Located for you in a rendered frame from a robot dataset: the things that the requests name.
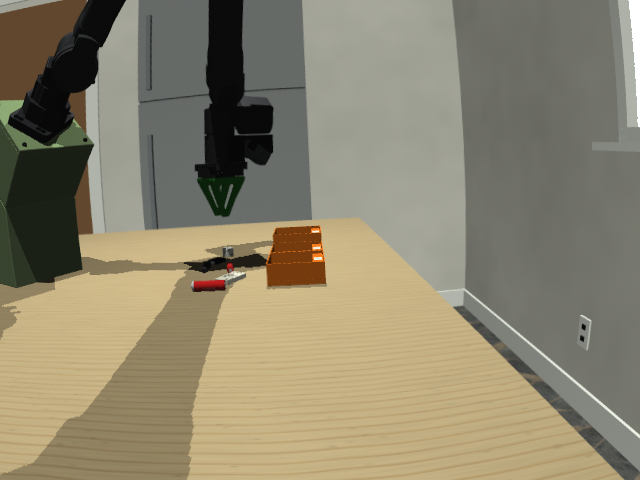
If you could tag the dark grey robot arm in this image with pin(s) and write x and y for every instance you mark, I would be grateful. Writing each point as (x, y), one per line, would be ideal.
(75, 67)

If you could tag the white domino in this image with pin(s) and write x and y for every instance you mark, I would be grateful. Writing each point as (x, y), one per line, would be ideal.
(232, 277)

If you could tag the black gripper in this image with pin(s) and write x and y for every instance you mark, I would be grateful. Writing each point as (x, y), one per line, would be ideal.
(216, 172)

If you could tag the orange bin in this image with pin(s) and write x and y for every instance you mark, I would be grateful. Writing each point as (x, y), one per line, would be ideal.
(296, 257)

